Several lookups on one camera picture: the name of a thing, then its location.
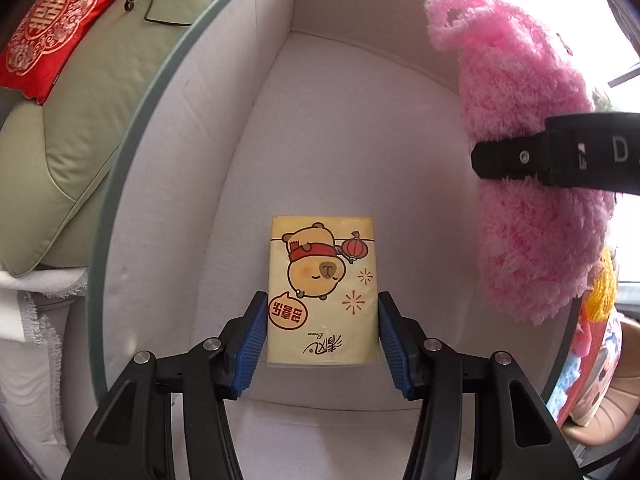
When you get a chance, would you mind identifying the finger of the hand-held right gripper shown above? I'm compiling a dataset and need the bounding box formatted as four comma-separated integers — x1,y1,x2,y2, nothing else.
471,129,552,184

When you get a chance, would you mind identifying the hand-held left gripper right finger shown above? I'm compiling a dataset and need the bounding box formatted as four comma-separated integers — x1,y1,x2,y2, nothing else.
376,290,585,480

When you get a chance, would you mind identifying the printed chair cushion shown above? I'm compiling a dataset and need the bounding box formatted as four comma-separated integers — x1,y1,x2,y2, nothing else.
557,310,624,427

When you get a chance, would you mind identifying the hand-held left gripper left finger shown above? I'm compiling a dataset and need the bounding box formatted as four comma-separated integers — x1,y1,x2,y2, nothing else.
61,290,269,480

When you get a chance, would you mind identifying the brown chair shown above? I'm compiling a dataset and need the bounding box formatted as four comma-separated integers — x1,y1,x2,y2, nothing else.
560,360,640,463

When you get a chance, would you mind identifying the red embroidered pillow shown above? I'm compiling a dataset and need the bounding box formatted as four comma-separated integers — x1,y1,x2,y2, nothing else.
0,0,143,106

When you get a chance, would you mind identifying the grey felt storage box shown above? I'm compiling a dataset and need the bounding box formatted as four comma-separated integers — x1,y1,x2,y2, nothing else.
86,0,601,480

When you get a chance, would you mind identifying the pink fluffy plush toy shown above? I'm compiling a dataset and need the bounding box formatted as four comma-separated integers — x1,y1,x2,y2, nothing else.
424,0,617,326

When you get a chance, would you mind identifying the blue fluffy toy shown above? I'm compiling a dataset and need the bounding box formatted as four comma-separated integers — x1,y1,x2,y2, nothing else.
547,355,586,411

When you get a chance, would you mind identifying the green sofa cushion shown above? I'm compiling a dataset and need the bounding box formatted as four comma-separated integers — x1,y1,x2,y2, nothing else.
0,0,246,277

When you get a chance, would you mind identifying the white lace cloth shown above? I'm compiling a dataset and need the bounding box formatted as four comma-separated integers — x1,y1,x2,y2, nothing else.
0,265,91,456

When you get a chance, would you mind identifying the yellow knitted toy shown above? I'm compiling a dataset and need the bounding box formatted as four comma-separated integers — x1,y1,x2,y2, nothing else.
585,247,619,323

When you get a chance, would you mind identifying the yellow cartoon tissue packet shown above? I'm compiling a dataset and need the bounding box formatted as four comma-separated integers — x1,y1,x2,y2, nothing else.
266,216,379,366

